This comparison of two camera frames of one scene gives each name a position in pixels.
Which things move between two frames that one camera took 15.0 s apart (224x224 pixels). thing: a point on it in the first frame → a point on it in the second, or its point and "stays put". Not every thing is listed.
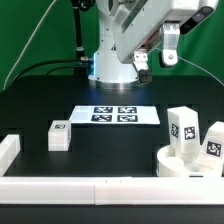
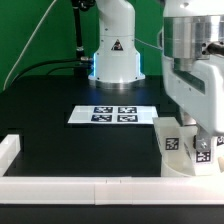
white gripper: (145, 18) → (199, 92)
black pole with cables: (83, 64) stays put
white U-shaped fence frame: (101, 190) stays put
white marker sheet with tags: (114, 114) stays put
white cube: (59, 136) → (205, 161)
